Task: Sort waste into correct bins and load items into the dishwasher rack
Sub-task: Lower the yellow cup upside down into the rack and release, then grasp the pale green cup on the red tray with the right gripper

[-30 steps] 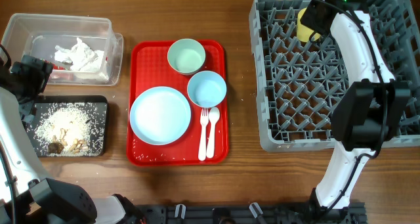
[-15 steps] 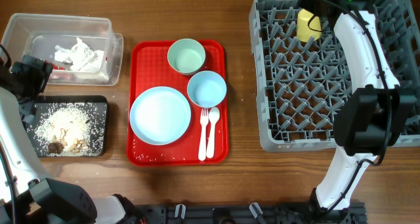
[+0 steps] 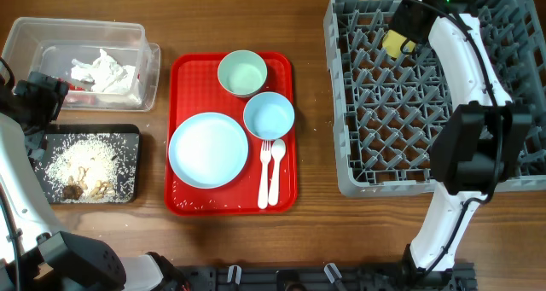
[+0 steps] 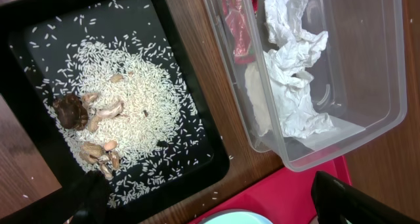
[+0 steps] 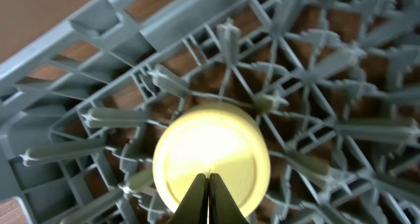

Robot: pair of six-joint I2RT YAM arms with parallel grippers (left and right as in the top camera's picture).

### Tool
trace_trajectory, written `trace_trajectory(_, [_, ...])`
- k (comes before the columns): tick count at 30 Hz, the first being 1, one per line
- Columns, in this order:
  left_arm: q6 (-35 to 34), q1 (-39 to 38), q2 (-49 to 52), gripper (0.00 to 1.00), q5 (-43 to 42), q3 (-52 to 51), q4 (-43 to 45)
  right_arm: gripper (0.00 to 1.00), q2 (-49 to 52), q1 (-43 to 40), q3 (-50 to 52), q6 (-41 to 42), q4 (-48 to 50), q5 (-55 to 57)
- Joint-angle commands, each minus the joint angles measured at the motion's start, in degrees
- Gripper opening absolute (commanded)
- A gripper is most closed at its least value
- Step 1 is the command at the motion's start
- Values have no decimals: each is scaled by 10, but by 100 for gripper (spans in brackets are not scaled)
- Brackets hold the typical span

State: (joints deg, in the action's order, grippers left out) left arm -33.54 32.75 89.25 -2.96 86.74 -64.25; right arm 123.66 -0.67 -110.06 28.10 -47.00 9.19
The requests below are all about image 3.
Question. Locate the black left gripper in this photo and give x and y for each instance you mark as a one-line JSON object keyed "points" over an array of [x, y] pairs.
{"points": [[49, 92]]}

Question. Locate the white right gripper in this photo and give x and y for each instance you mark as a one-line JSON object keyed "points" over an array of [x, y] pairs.
{"points": [[397, 24]]}

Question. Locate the yellow plastic cup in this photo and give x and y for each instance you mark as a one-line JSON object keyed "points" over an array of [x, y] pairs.
{"points": [[396, 44]]}

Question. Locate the red snack wrapper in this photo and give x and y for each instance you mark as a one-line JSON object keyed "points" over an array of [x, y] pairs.
{"points": [[74, 87]]}

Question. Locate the white napkin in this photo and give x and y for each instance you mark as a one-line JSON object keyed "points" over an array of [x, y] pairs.
{"points": [[106, 76]]}

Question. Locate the food scraps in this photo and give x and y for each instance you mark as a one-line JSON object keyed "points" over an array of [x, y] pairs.
{"points": [[85, 171]]}

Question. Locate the light blue bowl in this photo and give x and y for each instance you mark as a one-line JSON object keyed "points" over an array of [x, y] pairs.
{"points": [[269, 116]]}

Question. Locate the green small plate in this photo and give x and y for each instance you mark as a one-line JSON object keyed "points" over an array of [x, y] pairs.
{"points": [[242, 73]]}

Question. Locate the light blue dinner plate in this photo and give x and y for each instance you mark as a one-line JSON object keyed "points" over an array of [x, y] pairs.
{"points": [[208, 150]]}

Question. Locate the white plastic fork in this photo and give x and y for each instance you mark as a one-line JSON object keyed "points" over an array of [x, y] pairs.
{"points": [[265, 157]]}

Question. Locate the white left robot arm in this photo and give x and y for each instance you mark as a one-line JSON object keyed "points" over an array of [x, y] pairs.
{"points": [[37, 252]]}

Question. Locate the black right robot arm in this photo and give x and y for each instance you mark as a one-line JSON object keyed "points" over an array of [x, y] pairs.
{"points": [[477, 148]]}

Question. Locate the grey dishwasher rack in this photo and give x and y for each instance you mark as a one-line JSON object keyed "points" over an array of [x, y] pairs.
{"points": [[388, 112]]}

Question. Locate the black plastic tray bin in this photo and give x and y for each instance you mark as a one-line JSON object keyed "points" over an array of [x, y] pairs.
{"points": [[132, 133]]}

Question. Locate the clear plastic bin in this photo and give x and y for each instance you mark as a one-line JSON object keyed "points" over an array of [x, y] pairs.
{"points": [[50, 46]]}

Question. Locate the red serving tray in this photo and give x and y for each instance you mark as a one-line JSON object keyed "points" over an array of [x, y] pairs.
{"points": [[194, 88]]}

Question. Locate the white plastic spoon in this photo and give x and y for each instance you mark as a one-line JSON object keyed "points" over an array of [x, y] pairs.
{"points": [[278, 150]]}

